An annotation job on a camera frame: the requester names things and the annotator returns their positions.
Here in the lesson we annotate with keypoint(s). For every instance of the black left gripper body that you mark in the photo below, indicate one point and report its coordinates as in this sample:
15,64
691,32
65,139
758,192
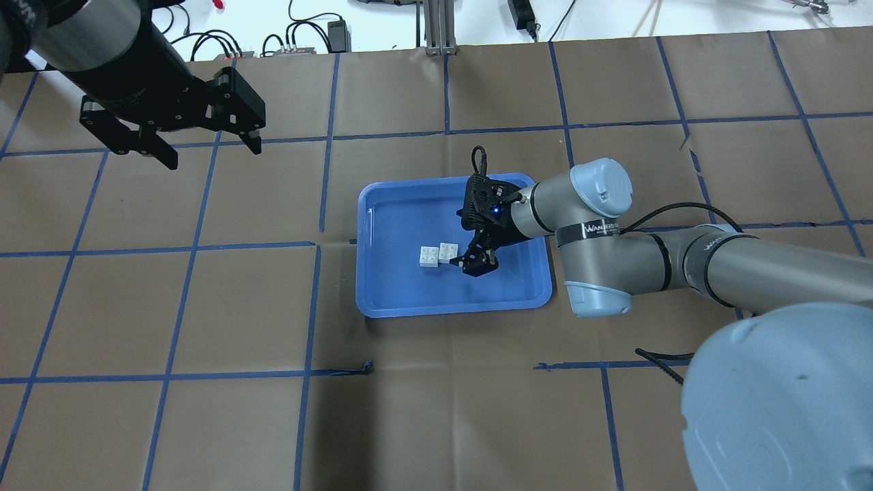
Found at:
140,76

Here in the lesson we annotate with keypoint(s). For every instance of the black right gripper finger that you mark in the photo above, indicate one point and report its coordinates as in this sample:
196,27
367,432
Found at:
480,256

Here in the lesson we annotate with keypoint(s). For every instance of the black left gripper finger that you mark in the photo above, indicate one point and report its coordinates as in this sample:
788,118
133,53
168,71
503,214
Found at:
119,138
235,107

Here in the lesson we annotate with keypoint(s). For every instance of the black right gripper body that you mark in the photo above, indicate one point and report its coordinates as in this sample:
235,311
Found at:
498,234

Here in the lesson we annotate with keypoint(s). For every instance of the white block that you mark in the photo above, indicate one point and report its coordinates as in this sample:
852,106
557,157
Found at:
429,257
447,251

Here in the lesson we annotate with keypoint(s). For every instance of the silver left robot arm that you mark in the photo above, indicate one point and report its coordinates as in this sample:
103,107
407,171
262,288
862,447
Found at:
39,26

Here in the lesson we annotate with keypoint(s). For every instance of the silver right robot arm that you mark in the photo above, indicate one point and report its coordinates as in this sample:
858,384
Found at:
780,400

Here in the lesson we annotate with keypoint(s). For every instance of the blue plastic tray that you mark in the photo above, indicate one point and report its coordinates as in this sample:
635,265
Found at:
395,219

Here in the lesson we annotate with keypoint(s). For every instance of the black power adapter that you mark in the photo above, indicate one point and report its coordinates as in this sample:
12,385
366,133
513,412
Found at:
523,17

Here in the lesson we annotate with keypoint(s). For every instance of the brown paper table cover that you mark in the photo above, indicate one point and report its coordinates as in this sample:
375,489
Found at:
196,329

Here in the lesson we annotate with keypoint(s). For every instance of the aluminium frame post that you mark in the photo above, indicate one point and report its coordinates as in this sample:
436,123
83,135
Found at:
437,25

